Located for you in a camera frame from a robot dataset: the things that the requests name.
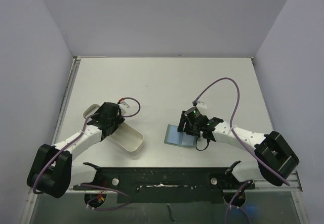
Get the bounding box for blue credit card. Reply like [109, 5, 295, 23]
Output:
[167, 125, 183, 145]

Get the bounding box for green card holder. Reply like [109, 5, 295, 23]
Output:
[164, 124, 197, 148]

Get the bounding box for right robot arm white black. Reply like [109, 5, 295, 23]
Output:
[177, 107, 300, 188]

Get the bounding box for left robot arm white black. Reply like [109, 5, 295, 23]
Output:
[27, 102, 125, 198]

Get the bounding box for white oblong tray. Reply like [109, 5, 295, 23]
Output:
[83, 100, 144, 153]

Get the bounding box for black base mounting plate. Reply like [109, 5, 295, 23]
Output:
[73, 167, 242, 204]

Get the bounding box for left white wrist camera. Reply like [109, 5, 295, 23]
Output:
[119, 101, 130, 115]

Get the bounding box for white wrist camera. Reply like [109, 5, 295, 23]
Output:
[119, 101, 130, 115]
[192, 101, 208, 109]

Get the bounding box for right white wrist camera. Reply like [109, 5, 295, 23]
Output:
[192, 101, 208, 109]

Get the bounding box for black looped wire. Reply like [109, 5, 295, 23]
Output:
[194, 137, 211, 151]

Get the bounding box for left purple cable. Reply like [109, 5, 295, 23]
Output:
[31, 97, 141, 212]

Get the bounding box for aluminium left side rail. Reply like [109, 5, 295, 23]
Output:
[50, 57, 82, 146]

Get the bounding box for aluminium rail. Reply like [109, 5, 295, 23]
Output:
[254, 171, 302, 192]
[50, 57, 82, 146]

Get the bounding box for aluminium front rail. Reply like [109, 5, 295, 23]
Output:
[254, 171, 302, 192]

